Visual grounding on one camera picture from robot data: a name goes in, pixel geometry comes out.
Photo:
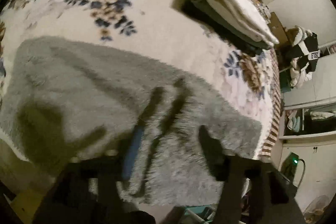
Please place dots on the folded dark green garment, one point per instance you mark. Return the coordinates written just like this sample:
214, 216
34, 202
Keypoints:
218, 19

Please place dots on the folded white towel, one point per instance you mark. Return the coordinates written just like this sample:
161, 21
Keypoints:
243, 16

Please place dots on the black device green light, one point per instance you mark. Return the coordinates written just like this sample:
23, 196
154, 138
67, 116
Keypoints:
289, 166

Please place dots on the white storage cabinet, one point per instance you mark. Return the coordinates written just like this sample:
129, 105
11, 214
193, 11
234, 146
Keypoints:
307, 128

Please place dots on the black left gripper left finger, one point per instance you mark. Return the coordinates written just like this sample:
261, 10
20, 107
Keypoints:
69, 200

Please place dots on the floral cream bed blanket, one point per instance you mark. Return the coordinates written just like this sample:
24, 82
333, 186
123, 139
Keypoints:
175, 32

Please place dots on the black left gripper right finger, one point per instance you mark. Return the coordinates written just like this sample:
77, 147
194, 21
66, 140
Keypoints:
233, 170

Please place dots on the black white clothes pile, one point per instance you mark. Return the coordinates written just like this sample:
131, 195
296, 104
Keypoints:
303, 55

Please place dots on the grey fluffy pants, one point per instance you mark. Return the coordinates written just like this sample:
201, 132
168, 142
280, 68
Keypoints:
73, 99

